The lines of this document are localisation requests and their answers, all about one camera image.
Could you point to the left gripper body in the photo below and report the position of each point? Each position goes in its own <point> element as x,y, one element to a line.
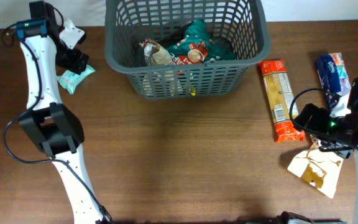
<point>69,56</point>

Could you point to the light teal tissue packet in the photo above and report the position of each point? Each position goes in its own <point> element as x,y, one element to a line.
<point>70,80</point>

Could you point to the beige chocolate snack pouch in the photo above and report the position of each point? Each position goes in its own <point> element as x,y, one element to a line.
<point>159,82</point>

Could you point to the green Nescafe coffee bag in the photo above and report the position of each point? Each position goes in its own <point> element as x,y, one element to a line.
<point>197,47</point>

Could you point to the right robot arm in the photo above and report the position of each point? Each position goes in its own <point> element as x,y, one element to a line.
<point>337,129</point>

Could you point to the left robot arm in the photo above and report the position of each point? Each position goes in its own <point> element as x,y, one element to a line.
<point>48,123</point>

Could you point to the grey plastic basket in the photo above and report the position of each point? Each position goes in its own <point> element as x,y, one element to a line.
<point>238,25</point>

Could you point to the orange spaghetti pasta packet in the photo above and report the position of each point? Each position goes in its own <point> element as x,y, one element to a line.
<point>280,97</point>

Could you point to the blue tissue multipack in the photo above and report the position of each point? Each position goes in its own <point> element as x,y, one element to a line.
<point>334,79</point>

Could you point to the cream snack pouch right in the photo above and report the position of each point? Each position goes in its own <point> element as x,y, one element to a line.
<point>318,169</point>

